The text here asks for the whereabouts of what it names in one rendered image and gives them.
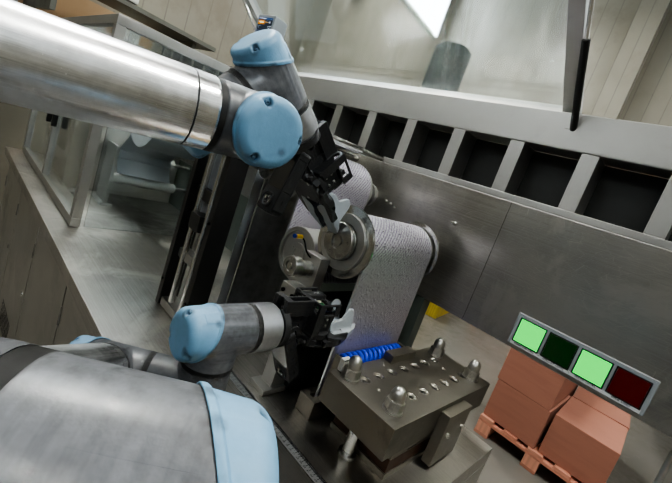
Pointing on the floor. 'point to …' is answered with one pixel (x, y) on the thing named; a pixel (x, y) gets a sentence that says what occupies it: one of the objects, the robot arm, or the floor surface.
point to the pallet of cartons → (554, 422)
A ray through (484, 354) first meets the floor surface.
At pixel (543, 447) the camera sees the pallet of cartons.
